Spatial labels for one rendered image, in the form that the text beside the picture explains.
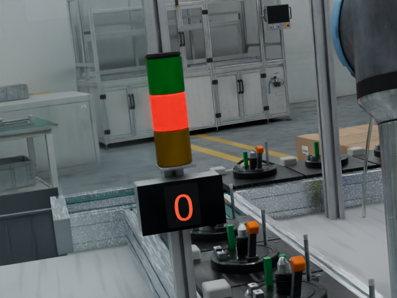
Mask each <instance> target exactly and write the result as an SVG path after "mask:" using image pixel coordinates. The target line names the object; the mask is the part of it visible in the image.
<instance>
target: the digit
mask: <svg viewBox="0 0 397 298"><path fill-rule="evenodd" d="M164 196H165V206H166V212H167V222H168V229H171V228H178V227H182V226H190V225H197V224H201V213H200V202H199V191H198V184H197V182H194V183H186V184H178V185H173V186H165V187H164Z"/></svg>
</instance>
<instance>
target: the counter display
mask: <svg viewBox="0 0 397 298"><path fill-rule="evenodd" d="M194 182H197V184H198V195H199V202H200V213H201V224H197V225H190V226H182V227H178V228H171V229H168V222H167V212H166V206H165V196H164V187H165V186H173V185H178V184H186V183H194ZM137 191H138V201H139V211H140V216H141V226H142V236H143V237H144V236H148V235H155V234H162V233H167V232H174V231H181V230H185V229H192V228H199V227H204V226H211V225H218V224H225V223H227V222H226V211H225V204H224V193H223V181H222V175H221V174H218V175H213V176H205V177H198V178H193V179H185V180H177V181H172V182H165V183H157V184H149V185H144V186H137Z"/></svg>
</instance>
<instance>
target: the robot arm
mask: <svg viewBox="0 0 397 298"><path fill-rule="evenodd" d="M331 37H332V41H333V46H334V49H335V51H336V54H337V57H338V58H339V60H340V62H341V64H342V65H343V66H346V67H347V69H348V70H349V72H350V74H351V75H352V76H353V77H354V78H355V79H356V90H357V103H358V105H359V106H360V107H361V108H362V109H363V110H365V111H366V112H367V113H368V114H369V115H370V116H371V117H373V118H374V119H375V121H376V122H377V125H378V130H379V145H380V160H381V169H382V184H383V199H384V207H385V222H386V237H387V246H388V261H389V277H390V285H391V298H397V0H335V3H334V6H333V10H332V15H331Z"/></svg>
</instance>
